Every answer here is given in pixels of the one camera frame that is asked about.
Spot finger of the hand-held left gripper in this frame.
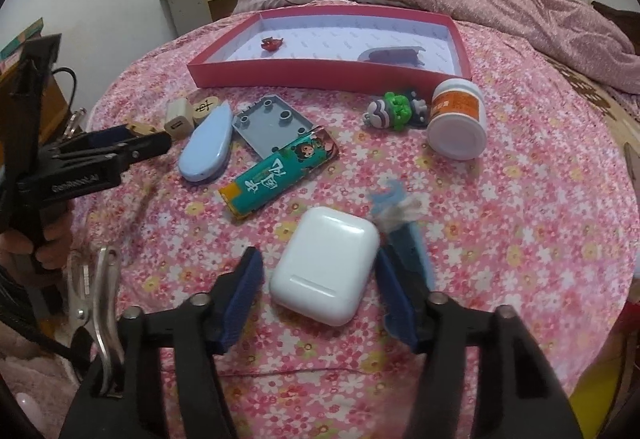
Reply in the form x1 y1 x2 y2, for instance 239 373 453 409
65 133 172 171
60 126 134 155

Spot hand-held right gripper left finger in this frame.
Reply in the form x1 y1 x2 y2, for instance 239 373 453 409
60 246 264 439

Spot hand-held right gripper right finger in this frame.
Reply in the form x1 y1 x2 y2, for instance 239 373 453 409
375 249 586 439

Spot tan wooden block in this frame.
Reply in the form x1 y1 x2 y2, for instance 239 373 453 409
124 120 157 138

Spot white charger cube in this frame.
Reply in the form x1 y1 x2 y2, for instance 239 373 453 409
165 99 193 141

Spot light blue oval case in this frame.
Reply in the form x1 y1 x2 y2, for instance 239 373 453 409
178 102 234 183

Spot white earbuds case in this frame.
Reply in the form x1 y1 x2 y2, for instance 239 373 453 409
270 206 381 327

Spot white orange label bottle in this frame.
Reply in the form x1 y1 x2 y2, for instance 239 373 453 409
426 79 488 161

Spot red shallow cardboard box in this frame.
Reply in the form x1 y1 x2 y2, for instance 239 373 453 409
186 5 473 95

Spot person's left hand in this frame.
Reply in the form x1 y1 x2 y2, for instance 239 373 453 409
0 212 72 271

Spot round wooden chess piece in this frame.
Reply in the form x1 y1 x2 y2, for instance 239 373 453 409
190 96 221 126

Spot grey plastic plate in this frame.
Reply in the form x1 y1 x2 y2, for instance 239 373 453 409
231 95 315 157

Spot colourful cardboard box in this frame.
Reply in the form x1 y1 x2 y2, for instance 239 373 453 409
0 18 47 66

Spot pink floral bedsheet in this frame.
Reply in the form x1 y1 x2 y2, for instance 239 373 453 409
70 0 640 439

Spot metal spring clip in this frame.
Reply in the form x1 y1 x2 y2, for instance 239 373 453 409
75 246 122 395

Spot grey green shelf cabinet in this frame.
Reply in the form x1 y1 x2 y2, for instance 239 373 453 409
160 0 248 39

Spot green cartoon figure toy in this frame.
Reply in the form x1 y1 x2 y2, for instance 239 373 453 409
366 88 431 130

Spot pink fleece clothing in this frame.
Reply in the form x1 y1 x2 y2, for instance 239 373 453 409
0 319 88 439

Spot yellow object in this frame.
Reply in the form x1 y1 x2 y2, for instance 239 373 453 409
570 359 632 422

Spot brown patterned blanket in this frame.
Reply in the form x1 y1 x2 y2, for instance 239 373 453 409
545 54 640 170

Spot dark wooden headboard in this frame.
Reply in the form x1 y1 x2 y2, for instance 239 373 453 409
592 0 640 51

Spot small metal ring clip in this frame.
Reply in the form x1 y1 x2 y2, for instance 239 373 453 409
64 108 89 141

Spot thin black cable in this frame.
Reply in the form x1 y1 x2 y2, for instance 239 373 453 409
50 66 82 120

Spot black braided cable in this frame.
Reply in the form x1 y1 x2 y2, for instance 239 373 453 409
0 299 93 372

